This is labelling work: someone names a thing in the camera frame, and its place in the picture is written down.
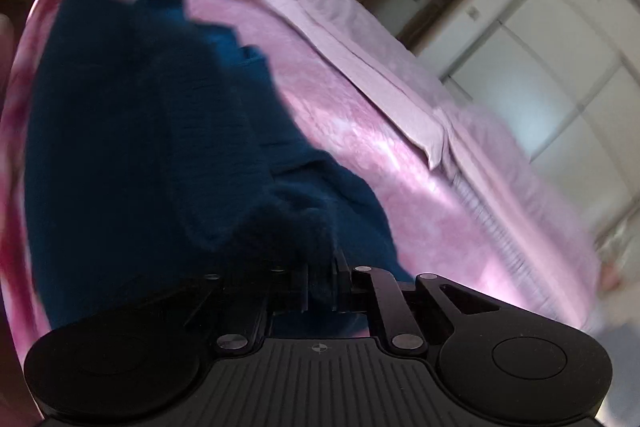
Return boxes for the pink pillow far side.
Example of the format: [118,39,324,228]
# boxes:
[264,0,482,173]

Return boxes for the pink pillow near cushion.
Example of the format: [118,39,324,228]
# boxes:
[433,103,605,333]

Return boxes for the pink floral bed blanket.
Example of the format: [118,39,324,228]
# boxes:
[0,0,591,348]

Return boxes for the blue knit sweater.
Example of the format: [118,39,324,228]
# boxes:
[24,0,409,328]

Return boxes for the white wardrobe sliding doors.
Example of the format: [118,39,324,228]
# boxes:
[445,0,639,234]

